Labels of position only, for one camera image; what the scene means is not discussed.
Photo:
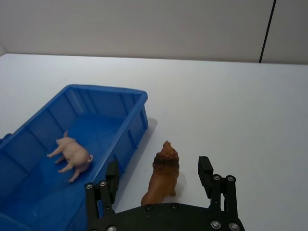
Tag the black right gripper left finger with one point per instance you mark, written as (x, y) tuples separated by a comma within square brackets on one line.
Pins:
[(109, 190)]

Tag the blue plastic bin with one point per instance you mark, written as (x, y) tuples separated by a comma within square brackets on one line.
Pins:
[(36, 192)]

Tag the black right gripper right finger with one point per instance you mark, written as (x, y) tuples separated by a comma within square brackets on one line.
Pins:
[(217, 190)]

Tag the brown toy lion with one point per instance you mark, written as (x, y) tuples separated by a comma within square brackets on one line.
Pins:
[(163, 175)]

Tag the pink toy pig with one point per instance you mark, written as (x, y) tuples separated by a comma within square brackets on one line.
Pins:
[(74, 155)]

